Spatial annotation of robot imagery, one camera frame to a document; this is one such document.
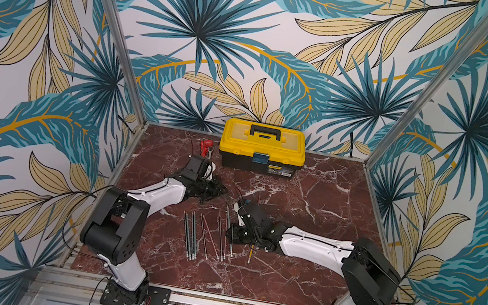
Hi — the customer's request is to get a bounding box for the yellow pencil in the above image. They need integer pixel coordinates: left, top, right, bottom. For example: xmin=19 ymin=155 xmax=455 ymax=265
xmin=246 ymin=248 xmax=254 ymax=264

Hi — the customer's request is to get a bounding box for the red object behind toolbox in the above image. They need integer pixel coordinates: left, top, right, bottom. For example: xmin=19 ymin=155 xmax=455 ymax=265
xmin=200 ymin=139 xmax=214 ymax=158

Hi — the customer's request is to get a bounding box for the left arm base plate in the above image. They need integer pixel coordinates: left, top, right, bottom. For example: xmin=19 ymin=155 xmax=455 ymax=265
xmin=99 ymin=280 xmax=172 ymax=305

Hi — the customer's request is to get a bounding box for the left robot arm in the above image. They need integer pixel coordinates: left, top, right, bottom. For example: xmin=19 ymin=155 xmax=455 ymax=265
xmin=80 ymin=174 xmax=227 ymax=292

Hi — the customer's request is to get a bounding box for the teal pencil group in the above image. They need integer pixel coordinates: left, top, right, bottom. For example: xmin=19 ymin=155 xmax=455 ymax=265
xmin=226 ymin=206 xmax=234 ymax=258

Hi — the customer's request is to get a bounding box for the green pencil with eraser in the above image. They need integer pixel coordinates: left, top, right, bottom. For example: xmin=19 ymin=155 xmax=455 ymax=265
xmin=193 ymin=221 xmax=199 ymax=261

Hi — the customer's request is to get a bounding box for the yellow black toolbox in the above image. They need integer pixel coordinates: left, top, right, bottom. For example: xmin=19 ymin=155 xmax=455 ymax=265
xmin=219 ymin=118 xmax=306 ymax=179

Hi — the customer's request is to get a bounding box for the red capped pencil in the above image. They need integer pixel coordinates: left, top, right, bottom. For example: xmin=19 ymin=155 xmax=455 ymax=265
xmin=203 ymin=217 xmax=219 ymax=261

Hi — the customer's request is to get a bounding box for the dark blue printed pencil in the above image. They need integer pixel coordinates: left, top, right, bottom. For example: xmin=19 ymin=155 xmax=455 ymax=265
xmin=190 ymin=212 xmax=198 ymax=261

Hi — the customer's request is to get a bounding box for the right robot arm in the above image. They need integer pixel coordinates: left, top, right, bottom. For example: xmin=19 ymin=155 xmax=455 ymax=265
xmin=226 ymin=199 xmax=401 ymax=305

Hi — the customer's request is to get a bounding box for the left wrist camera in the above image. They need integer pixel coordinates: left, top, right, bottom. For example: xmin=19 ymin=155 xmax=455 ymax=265
xmin=180 ymin=155 xmax=214 ymax=181

